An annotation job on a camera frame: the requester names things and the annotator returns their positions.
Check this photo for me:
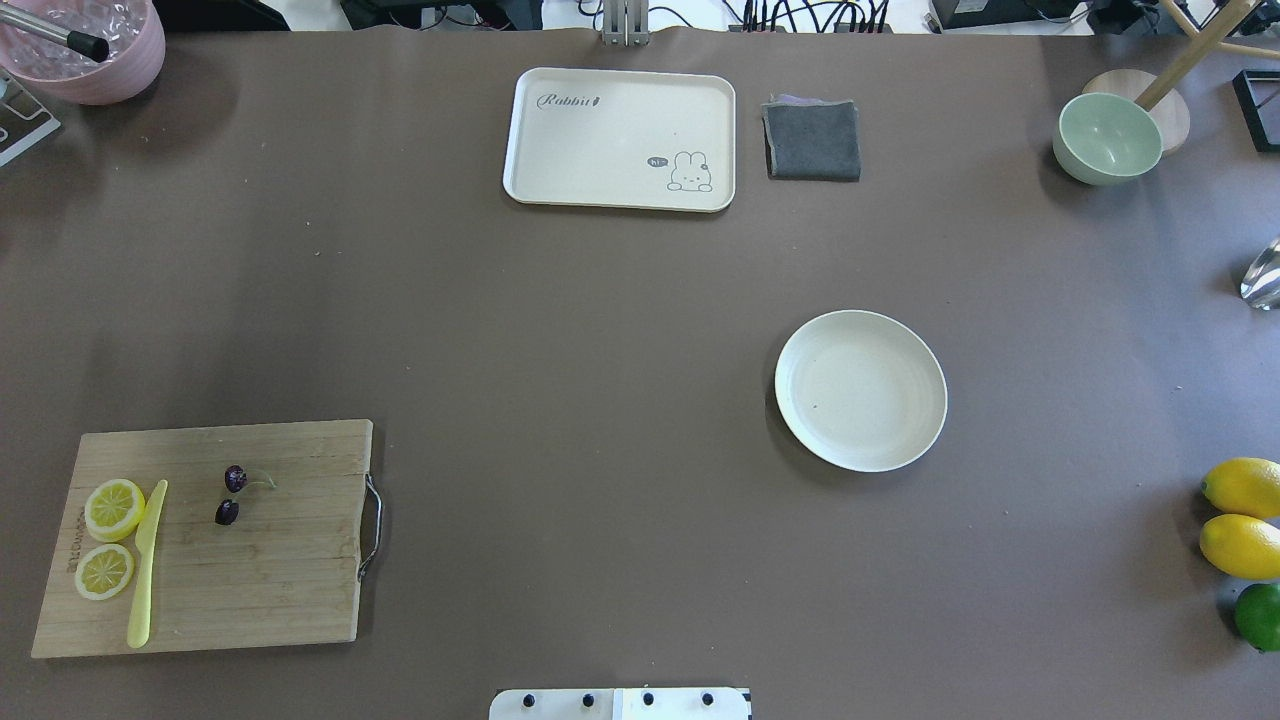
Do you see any lemon slice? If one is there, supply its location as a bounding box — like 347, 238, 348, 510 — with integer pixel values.
84, 478, 146, 543
74, 543, 134, 601

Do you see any upper yellow lemon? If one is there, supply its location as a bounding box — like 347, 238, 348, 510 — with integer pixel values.
1201, 457, 1279, 520

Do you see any wooden stand with base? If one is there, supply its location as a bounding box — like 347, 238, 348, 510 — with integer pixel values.
1082, 1, 1277, 156

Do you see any pink bowl of ice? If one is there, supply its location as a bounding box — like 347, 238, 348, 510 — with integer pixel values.
3, 1, 166, 105

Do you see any upper lemon slice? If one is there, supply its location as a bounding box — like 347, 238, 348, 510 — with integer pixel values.
84, 478, 146, 543

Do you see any white wire cup rack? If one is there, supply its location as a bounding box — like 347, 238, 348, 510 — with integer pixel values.
0, 69, 61, 167

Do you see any green bowl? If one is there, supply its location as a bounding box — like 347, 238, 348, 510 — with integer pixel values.
1052, 94, 1164, 186

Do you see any steel muddler black tip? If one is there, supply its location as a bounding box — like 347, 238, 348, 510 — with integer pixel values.
1, 3, 110, 63

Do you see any black frame object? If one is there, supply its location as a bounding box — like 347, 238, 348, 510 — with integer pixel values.
1231, 69, 1279, 152

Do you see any cream round plate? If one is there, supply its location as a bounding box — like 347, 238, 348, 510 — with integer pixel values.
773, 309, 948, 473

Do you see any lower lemon slice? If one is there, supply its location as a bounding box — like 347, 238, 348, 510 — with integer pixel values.
74, 543, 134, 601

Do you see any green lime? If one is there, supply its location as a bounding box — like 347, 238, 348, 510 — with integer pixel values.
1233, 583, 1279, 653

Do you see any yellow lemon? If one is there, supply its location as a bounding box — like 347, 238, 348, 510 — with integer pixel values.
1199, 514, 1279, 582
1201, 457, 1279, 520

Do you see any grey folded cloth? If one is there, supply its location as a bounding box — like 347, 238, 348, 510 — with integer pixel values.
762, 95, 863, 182

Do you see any lower yellow lemon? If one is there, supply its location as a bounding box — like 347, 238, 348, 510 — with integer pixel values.
1199, 514, 1279, 582

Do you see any shiny metal object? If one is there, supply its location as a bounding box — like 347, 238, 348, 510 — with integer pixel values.
1238, 236, 1279, 311

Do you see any wooden cutting board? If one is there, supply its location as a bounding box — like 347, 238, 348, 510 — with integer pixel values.
31, 419, 374, 659

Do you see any metal camera post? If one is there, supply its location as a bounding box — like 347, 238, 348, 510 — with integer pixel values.
600, 0, 650, 47

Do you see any yellow plastic knife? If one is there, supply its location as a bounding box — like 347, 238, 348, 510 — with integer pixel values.
125, 479, 169, 650

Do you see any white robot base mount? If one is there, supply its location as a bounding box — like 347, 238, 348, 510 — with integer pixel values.
488, 685, 753, 719

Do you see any cream rabbit tray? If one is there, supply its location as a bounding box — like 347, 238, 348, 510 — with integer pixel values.
502, 67, 737, 213

